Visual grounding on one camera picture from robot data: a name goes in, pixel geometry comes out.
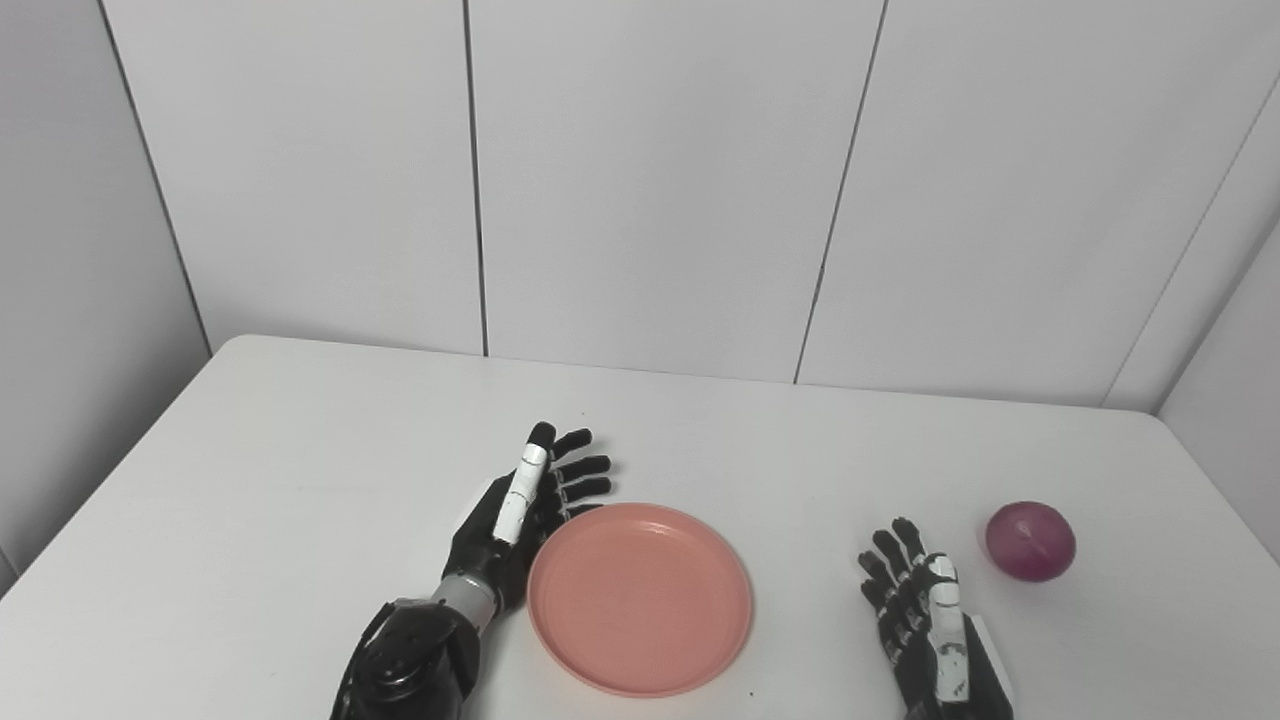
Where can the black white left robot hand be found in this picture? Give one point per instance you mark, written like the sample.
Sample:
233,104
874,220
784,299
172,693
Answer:
495,545

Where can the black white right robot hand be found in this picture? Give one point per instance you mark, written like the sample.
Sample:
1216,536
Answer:
935,650

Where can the purple red onion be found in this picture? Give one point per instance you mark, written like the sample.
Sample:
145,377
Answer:
1030,540

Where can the pink round plate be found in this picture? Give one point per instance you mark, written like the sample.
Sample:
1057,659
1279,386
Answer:
640,600

